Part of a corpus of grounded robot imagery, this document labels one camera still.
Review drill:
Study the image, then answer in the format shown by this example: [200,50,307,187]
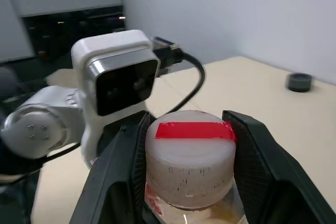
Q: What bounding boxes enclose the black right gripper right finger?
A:
[222,109,336,224]

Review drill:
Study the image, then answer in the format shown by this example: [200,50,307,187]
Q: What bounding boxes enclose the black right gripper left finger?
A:
[69,111,151,224]

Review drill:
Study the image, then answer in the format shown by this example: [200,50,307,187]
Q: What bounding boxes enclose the clear bottle with white cap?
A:
[143,110,249,224]

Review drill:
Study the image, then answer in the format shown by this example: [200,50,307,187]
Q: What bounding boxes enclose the small black round cap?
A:
[285,72,312,94]

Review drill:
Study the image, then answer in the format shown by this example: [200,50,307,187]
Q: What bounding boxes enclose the dark background window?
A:
[20,4,127,63]

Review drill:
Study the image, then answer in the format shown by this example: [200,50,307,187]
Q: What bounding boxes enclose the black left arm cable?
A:
[151,36,207,116]

